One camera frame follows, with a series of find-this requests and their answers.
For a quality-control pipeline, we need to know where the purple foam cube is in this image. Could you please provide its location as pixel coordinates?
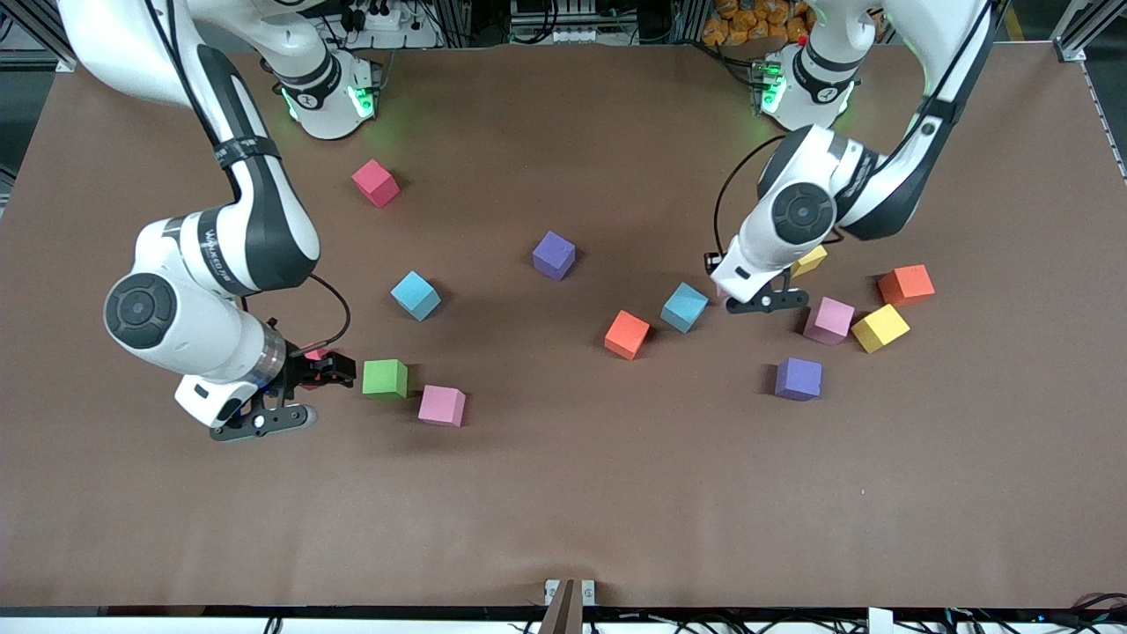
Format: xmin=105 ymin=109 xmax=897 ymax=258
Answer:
xmin=775 ymin=357 xmax=824 ymax=402
xmin=532 ymin=231 xmax=578 ymax=282

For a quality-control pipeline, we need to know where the green foam cube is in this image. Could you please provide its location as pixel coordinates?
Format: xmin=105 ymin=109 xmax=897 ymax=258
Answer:
xmin=362 ymin=358 xmax=409 ymax=401

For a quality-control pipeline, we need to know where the blue foam cube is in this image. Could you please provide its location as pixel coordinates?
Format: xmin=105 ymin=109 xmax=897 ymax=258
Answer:
xmin=390 ymin=270 xmax=443 ymax=322
xmin=660 ymin=282 xmax=711 ymax=335

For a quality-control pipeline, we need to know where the orange foam cube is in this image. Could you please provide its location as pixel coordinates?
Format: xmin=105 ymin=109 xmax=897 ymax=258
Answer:
xmin=878 ymin=264 xmax=936 ymax=308
xmin=604 ymin=310 xmax=652 ymax=361

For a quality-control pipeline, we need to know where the brown paper table cover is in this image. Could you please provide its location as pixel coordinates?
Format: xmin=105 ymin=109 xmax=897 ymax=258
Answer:
xmin=0 ymin=44 xmax=1127 ymax=608

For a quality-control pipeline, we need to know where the bag of orange objects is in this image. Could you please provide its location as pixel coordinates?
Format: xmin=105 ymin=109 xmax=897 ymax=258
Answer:
xmin=702 ymin=0 xmax=813 ymax=47

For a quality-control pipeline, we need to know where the white equipment box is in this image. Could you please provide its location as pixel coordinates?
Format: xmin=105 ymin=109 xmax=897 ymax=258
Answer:
xmin=509 ymin=0 xmax=601 ymax=45

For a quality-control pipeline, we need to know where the white power strip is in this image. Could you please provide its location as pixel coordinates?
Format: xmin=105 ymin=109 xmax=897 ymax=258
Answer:
xmin=339 ymin=0 xmax=441 ymax=49

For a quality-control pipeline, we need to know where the grey camera pole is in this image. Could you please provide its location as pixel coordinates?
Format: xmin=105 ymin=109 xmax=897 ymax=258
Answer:
xmin=539 ymin=579 xmax=578 ymax=634

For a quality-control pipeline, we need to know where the metal mounting bracket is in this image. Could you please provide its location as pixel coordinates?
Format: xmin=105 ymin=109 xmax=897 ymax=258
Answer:
xmin=544 ymin=579 xmax=597 ymax=607

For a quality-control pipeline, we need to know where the aluminium frame profile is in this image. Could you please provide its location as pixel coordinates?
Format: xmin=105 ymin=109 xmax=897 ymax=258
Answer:
xmin=0 ymin=0 xmax=80 ymax=73
xmin=1052 ymin=0 xmax=1127 ymax=63

